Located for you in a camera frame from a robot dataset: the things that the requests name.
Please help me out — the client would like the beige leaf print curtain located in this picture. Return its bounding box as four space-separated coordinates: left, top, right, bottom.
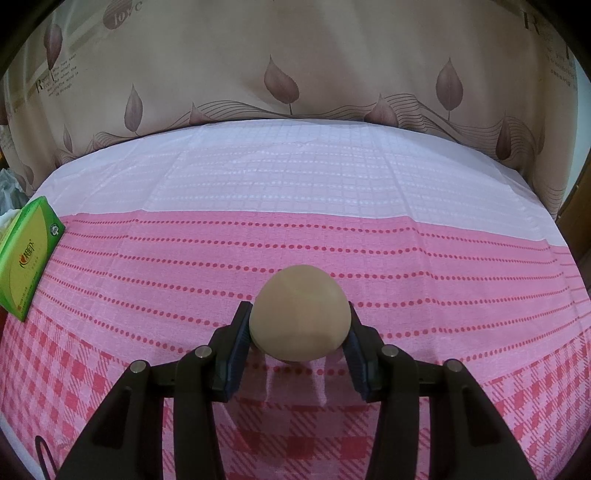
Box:
0 0 591 222

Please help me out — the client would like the black cable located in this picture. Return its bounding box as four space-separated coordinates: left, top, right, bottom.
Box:
34 436 61 480

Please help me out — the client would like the green tissue box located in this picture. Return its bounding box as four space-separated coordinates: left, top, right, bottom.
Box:
0 196 64 322

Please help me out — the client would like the brown egg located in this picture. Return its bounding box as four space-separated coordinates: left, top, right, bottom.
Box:
249 264 352 363

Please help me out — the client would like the pink checked tablecloth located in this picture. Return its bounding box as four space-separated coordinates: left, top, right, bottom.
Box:
0 117 591 480

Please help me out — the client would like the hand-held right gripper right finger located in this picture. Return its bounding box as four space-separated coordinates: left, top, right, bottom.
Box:
342 300 536 480

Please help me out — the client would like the grey plastic bag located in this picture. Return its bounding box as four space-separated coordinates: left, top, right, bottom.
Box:
0 168 26 215

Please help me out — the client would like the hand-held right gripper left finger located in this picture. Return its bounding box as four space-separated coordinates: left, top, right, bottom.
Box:
58 301 252 480

